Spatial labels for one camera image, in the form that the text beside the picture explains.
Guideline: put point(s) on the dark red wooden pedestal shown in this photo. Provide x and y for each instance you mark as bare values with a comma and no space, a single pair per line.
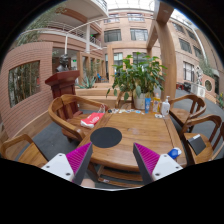
63,82

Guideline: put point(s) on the wooden armchair right near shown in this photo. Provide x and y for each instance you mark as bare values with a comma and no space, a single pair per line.
214,144

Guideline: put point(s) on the yellow bottle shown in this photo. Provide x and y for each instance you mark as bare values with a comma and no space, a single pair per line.
156,103

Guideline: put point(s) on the blue white computer mouse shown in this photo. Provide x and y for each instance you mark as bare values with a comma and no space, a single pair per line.
174,153

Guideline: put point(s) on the black notebook on chair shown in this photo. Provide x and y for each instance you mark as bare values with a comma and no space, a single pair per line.
197,144

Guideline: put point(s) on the round black mouse pad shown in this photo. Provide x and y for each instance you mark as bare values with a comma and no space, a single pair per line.
106,137

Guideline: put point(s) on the green potted plant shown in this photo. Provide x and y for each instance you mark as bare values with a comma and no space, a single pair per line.
137,80

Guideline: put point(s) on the red white plastic bag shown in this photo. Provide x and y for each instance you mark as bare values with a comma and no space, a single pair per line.
91,120

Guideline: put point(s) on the dark bust statue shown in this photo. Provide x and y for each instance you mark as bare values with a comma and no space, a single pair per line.
63,63

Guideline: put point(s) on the wooden armchair right far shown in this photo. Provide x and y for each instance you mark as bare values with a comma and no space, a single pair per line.
181,116

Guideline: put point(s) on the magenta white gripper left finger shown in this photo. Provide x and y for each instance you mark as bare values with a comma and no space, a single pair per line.
71,166

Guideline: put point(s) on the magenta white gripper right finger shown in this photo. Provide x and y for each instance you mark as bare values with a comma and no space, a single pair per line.
153,166

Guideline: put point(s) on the wooden armchair left near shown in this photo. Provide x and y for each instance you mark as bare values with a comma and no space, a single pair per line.
24,150

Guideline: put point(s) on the wooden table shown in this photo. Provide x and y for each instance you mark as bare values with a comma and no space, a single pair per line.
117,165

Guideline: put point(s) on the wooden pillar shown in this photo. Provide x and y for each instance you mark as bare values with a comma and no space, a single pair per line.
159,31

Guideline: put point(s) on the wooden armchair left far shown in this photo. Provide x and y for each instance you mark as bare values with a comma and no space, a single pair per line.
64,111

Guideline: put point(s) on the wooden armchair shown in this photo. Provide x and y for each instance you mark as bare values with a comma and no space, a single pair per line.
24,150
181,116
214,144
64,111

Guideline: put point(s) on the white pump bottle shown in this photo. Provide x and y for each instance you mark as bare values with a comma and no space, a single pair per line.
165,107

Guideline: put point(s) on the blue box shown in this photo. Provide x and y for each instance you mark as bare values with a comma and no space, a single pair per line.
147,104

